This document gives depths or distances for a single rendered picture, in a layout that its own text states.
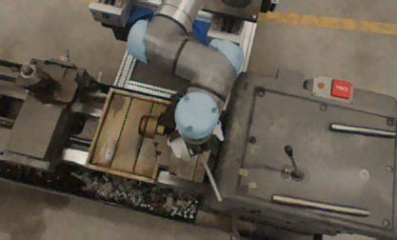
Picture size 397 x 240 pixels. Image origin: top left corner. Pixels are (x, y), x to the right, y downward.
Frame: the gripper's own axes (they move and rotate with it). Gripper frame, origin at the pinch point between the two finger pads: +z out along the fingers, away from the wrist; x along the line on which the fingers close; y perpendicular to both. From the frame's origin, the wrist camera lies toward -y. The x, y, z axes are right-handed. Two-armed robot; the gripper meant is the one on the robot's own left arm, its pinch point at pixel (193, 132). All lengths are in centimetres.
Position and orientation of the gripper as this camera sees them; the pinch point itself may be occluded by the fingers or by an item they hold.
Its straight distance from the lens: 89.3
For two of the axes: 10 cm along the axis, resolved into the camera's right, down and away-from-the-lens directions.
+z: -0.1, 2.0, 9.8
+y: 3.7, 9.1, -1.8
